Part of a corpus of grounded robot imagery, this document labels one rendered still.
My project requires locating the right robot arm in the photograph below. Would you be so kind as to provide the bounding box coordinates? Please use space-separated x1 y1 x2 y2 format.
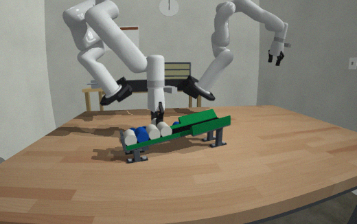
62 0 177 98

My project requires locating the white cylinder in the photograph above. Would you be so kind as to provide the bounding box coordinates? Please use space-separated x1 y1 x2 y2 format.
157 122 172 137
146 124 161 139
151 118 156 126
124 129 137 146

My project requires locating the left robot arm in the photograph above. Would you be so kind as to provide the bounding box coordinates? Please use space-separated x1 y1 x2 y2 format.
194 0 291 94

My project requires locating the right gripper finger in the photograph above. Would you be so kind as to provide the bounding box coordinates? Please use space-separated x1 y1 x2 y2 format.
151 112 156 121
156 102 164 127

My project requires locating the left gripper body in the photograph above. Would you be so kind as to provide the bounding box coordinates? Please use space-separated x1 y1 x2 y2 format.
269 41 284 56

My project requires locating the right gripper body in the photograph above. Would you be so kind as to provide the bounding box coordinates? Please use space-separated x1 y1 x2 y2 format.
147 87 165 113

